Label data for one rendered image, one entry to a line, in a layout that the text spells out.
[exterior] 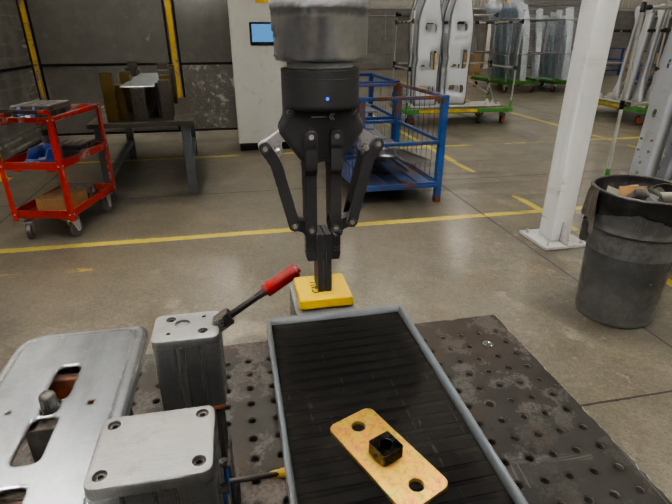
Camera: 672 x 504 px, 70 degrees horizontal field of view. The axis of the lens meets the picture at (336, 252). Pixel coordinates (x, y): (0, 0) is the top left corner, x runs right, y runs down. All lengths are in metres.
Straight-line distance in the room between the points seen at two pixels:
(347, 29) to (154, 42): 6.98
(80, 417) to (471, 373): 0.83
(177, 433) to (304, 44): 0.35
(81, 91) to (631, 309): 6.81
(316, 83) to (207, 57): 6.90
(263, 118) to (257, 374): 5.61
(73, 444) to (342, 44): 0.51
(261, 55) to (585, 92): 4.07
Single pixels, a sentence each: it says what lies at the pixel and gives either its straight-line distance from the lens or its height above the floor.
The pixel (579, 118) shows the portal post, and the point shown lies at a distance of 3.70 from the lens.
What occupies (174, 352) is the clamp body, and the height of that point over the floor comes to 1.04.
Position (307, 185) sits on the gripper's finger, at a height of 1.28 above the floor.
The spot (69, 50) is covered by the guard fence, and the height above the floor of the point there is 1.22.
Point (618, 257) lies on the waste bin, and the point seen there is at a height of 0.41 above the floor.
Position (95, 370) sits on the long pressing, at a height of 1.00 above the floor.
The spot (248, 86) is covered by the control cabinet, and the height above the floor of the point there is 0.81.
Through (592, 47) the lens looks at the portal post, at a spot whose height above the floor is 1.34.
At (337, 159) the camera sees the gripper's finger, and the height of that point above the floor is 1.30.
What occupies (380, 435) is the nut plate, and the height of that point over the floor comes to 1.17.
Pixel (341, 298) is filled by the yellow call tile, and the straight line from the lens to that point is 0.54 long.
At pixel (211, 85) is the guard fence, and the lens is 7.37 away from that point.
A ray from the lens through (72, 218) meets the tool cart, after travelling 4.07.
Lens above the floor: 1.42
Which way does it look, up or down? 24 degrees down
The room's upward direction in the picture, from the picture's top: straight up
